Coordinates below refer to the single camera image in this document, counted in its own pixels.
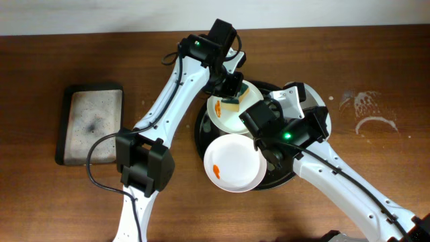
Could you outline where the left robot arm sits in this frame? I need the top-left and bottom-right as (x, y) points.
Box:
(114, 34), (246, 241)

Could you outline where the black rectangular soap tray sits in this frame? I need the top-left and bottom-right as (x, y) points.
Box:
(54, 83), (124, 166)

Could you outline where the green yellow sponge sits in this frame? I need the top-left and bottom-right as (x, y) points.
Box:
(220, 83), (249, 112)

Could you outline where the pale blue plate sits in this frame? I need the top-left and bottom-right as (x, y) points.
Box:
(282, 82), (332, 146)

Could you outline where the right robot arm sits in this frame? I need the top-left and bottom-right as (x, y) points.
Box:
(241, 102), (429, 241)

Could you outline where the pink white plate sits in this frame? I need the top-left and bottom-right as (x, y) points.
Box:
(204, 134), (267, 193)

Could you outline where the cream white plate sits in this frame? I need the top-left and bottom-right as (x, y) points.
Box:
(206, 81), (263, 134)

